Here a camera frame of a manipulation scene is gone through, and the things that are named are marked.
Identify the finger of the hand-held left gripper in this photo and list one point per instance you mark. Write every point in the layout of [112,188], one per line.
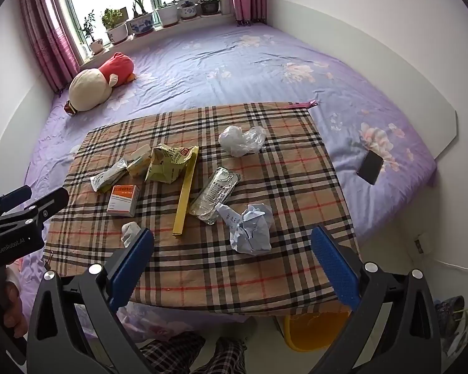
[50,199]
[16,194]

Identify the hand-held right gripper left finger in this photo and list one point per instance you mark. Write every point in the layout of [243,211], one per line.
[133,263]

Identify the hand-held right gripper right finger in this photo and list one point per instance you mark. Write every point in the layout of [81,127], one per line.
[335,268]

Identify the orange and white medicine box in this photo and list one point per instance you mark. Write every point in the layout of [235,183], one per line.
[121,200]

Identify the yellow trash bin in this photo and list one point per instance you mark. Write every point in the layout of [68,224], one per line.
[316,331]

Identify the long yellow box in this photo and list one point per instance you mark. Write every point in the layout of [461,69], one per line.
[184,202]

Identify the white paper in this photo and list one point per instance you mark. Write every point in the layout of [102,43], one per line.
[249,230]

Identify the small beige carton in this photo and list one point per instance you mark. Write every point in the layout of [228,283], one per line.
[138,159]

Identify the yellow-green wrapper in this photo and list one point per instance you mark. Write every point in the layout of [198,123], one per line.
[165,163]

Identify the person's left hand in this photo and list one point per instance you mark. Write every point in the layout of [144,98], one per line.
[15,311]

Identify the small white tissue ball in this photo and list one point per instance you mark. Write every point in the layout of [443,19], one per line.
[130,232]

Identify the small silver sachet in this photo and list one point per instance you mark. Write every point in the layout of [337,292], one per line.
[108,176]

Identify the plaid pajama pants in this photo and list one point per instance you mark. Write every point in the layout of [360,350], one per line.
[171,352]

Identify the plaid cloth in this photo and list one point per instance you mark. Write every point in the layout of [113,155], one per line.
[257,202]

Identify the silver foil packet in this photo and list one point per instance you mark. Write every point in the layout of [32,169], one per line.
[214,194]

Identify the smartphone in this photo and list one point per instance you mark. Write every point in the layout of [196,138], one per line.
[369,167]

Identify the red and cream plush toy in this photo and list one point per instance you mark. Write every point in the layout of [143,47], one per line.
[89,85]

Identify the dark blue potted plant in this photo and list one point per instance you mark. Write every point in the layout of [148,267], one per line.
[450,313]

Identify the clear plastic bag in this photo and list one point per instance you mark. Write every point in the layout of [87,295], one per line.
[240,140]

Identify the pink zipper strip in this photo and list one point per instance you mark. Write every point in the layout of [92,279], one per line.
[300,104]

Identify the row of potted plants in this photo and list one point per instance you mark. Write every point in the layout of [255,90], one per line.
[140,23]

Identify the white headboard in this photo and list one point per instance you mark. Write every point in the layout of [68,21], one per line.
[394,66]

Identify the purple floral bedsheet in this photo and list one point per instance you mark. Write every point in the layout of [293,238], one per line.
[238,70]

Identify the white wall socket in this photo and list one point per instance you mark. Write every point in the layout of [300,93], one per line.
[422,243]

